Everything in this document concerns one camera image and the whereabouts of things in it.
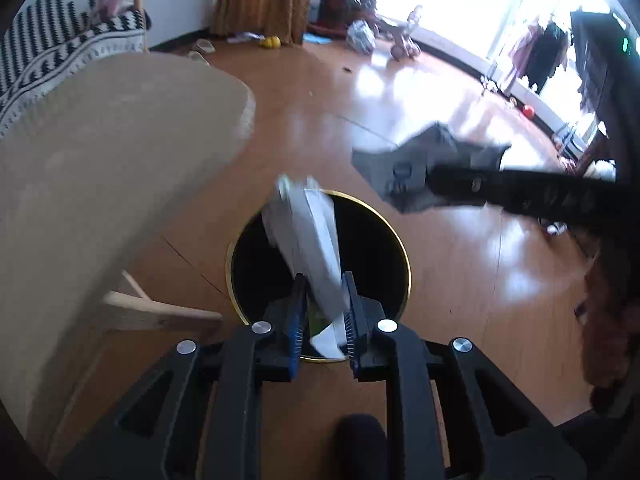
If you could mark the person's right hand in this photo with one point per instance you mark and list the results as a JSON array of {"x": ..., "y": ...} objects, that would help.
[{"x": 615, "y": 320}]

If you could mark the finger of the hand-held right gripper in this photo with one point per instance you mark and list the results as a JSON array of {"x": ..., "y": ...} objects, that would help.
[{"x": 515, "y": 190}]

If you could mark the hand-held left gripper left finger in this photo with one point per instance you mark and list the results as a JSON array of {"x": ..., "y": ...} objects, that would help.
[{"x": 298, "y": 325}]

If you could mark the beige slipper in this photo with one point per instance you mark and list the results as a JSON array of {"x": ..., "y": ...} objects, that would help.
[
  {"x": 198, "y": 58},
  {"x": 205, "y": 45}
]

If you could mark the black white patterned sofa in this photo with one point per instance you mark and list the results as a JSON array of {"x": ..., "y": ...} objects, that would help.
[{"x": 45, "y": 45}]

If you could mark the oval wooden table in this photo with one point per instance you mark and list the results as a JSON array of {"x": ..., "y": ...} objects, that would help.
[{"x": 100, "y": 160}]

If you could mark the black trash bin gold rim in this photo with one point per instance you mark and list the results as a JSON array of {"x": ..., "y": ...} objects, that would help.
[{"x": 380, "y": 260}]

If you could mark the grey cloth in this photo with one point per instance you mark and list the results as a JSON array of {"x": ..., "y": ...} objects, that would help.
[{"x": 400, "y": 160}]

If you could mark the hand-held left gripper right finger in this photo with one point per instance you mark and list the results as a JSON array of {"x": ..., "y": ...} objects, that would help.
[{"x": 351, "y": 325}]

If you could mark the hanging clothes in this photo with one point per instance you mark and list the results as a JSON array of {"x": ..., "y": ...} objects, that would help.
[{"x": 540, "y": 55}]

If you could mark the wooden sofa frame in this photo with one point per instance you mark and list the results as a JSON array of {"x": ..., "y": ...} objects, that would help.
[{"x": 140, "y": 15}]

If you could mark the crinkled translucent plastic bag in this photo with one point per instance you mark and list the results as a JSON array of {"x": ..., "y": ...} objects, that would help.
[{"x": 361, "y": 37}]

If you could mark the dark red plant pot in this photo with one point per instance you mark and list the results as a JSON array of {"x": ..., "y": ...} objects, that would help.
[{"x": 337, "y": 5}]

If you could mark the child's tricycle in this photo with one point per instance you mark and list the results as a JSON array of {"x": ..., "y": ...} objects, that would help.
[{"x": 402, "y": 35}]

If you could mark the white paper on floor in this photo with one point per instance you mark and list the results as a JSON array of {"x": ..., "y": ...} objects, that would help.
[{"x": 244, "y": 37}]

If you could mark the white paper packet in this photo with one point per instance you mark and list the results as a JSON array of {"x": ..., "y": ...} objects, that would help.
[{"x": 310, "y": 240}]

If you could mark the yellow toy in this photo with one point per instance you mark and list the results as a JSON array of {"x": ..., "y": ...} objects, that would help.
[{"x": 270, "y": 42}]

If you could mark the red ball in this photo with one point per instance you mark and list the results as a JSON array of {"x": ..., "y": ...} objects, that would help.
[{"x": 527, "y": 110}]

